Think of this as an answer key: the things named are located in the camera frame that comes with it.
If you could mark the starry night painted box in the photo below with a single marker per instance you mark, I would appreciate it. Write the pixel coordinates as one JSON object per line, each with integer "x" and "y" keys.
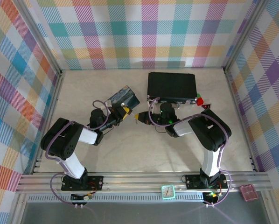
{"x": 125, "y": 95}

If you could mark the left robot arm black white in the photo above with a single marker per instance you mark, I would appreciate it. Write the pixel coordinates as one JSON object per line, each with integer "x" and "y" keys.
{"x": 64, "y": 140}

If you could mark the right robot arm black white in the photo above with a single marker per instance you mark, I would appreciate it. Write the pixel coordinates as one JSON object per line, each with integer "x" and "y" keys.
{"x": 211, "y": 130}

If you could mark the black briefcase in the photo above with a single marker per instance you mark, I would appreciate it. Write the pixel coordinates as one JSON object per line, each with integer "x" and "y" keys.
{"x": 171, "y": 86}

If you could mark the dark red triangular block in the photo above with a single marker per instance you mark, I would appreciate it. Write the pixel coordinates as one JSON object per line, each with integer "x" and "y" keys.
{"x": 206, "y": 106}

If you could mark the mint green square clock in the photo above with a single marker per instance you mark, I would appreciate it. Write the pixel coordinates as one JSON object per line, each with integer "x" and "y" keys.
{"x": 168, "y": 192}

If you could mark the left controller board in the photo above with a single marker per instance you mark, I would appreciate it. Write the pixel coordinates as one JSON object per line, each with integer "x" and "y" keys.
{"x": 83, "y": 197}

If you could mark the controller board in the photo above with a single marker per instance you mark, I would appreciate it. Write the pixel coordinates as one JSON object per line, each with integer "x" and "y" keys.
{"x": 211, "y": 196}
{"x": 83, "y": 197}

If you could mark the right controller board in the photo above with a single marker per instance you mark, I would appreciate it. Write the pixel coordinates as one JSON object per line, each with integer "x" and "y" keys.
{"x": 211, "y": 196}

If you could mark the pink plastic box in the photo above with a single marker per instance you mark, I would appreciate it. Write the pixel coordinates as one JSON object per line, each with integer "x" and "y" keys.
{"x": 248, "y": 192}

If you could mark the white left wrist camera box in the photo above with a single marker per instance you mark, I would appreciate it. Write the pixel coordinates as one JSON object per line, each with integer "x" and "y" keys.
{"x": 108, "y": 104}

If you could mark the aluminium side rail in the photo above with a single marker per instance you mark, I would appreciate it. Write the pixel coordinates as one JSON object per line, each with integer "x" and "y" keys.
{"x": 234, "y": 98}
{"x": 54, "y": 102}

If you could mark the aluminium mounting rail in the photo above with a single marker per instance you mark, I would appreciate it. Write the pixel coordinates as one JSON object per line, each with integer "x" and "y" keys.
{"x": 139, "y": 180}

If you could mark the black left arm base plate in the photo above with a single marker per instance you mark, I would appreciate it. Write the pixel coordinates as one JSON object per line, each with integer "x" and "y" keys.
{"x": 96, "y": 183}

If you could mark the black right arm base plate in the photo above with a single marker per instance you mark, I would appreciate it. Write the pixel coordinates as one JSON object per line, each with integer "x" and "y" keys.
{"x": 193, "y": 182}

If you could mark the aluminium frame post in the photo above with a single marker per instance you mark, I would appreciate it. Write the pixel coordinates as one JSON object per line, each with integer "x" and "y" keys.
{"x": 40, "y": 39}
{"x": 244, "y": 35}

